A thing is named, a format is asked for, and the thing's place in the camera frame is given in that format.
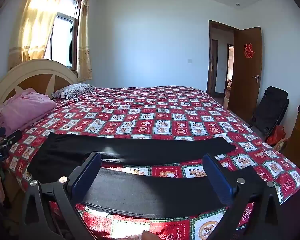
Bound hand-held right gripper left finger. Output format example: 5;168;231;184
20;152;102;240

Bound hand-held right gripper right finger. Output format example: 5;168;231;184
202;153;282;240

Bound black pants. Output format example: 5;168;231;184
27;132;237;218

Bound person's right hand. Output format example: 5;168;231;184
142;231;162;240

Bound pink folded blanket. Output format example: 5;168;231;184
0;88;57;133

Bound red plastic bag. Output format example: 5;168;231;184
266;125;287;145

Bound cream and wood headboard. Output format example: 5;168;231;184
0;59;78;133

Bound striped pillow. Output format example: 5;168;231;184
52;83;97;100

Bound black folding chair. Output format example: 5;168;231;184
250;86;290;139

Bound red checked printed bedspread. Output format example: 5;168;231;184
5;85;300;240

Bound wooden cabinet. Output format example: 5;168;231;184
280;105;300;170

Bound brown wooden door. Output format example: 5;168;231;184
227;27;262;123

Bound wide yellow curtain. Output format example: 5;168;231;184
8;0;70;70

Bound narrow yellow curtain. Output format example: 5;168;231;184
76;0;93;81

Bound red paper door decoration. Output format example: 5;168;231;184
244;43;256;59

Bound dark wooden door frame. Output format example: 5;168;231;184
206;20;240;100

